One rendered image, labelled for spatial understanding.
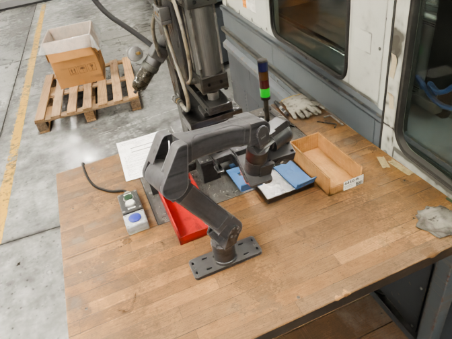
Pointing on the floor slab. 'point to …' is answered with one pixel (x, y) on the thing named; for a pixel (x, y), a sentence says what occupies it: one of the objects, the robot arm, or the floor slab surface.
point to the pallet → (44, 116)
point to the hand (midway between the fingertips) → (252, 183)
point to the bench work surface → (334, 202)
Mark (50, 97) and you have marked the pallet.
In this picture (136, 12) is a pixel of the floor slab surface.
